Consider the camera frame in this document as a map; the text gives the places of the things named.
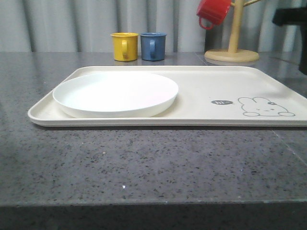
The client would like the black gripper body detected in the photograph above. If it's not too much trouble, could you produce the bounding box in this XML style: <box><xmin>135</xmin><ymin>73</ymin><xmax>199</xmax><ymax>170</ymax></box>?
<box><xmin>272</xmin><ymin>7</ymin><xmax>307</xmax><ymax>72</ymax></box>

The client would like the white round plate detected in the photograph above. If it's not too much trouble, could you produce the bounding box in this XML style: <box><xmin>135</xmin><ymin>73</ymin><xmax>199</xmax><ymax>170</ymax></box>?
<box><xmin>53</xmin><ymin>71</ymin><xmax>179</xmax><ymax>118</ymax></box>

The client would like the wooden mug tree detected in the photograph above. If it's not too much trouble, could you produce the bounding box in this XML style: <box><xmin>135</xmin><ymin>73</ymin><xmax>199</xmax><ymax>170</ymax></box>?
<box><xmin>204</xmin><ymin>0</ymin><xmax>259</xmax><ymax>62</ymax></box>

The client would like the red mug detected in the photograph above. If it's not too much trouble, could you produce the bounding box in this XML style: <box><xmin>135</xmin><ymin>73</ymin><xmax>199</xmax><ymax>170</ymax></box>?
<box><xmin>196</xmin><ymin>0</ymin><xmax>232</xmax><ymax>30</ymax></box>

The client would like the cream rabbit tray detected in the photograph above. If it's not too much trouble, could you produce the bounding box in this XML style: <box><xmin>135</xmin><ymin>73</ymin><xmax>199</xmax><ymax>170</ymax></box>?
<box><xmin>28</xmin><ymin>66</ymin><xmax>307</xmax><ymax>127</ymax></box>

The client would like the blue mug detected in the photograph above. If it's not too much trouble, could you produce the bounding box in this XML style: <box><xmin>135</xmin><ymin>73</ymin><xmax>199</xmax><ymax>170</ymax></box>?
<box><xmin>140</xmin><ymin>33</ymin><xmax>166</xmax><ymax>61</ymax></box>

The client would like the yellow mug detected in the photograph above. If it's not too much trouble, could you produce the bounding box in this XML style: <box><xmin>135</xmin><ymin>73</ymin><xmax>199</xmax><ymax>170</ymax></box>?
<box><xmin>111</xmin><ymin>33</ymin><xmax>139</xmax><ymax>62</ymax></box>

